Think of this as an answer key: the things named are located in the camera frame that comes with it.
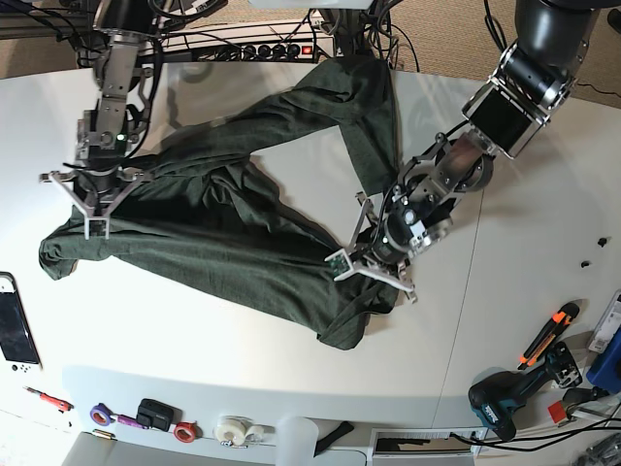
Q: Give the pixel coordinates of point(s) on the purple tape roll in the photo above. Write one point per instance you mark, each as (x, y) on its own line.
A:
(101, 415)

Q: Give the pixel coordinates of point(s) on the clear tape dispenser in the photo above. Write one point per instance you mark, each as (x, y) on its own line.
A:
(241, 432)

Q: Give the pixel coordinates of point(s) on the teal black power drill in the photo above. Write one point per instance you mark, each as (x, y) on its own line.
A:
(496, 398)

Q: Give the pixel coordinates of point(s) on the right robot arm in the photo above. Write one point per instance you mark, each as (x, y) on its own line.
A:
(109, 135)

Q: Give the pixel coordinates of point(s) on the white handheld game console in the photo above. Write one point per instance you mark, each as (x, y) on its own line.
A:
(17, 343)

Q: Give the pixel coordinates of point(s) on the blue box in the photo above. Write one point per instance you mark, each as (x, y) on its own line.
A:
(605, 371)

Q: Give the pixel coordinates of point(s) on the black action camera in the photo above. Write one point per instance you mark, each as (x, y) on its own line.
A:
(154, 414)

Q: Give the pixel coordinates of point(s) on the orange black utility knife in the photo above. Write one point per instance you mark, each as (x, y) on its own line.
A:
(549, 333)

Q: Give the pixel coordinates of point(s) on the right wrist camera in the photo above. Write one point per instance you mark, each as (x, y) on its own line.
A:
(97, 227)

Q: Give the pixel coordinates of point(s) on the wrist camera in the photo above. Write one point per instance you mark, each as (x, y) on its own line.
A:
(341, 265)
(97, 227)

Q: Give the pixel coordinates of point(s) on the dark green t-shirt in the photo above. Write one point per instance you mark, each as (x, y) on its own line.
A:
(210, 219)

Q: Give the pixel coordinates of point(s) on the red tape roll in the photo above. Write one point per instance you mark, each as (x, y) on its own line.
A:
(186, 432)

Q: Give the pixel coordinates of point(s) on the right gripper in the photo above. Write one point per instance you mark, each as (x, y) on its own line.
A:
(97, 194)

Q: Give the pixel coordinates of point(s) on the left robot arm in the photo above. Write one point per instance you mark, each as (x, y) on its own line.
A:
(535, 75)

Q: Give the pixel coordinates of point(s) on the red screwdriver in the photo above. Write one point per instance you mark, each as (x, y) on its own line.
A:
(61, 405)

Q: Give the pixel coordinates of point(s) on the white paper roll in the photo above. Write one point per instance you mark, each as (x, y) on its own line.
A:
(296, 441)

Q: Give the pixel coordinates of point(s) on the black power strip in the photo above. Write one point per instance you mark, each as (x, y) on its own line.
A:
(292, 53)

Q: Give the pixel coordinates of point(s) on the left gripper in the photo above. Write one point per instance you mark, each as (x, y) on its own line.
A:
(372, 253)

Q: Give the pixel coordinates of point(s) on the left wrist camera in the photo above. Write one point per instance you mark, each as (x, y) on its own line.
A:
(341, 265)

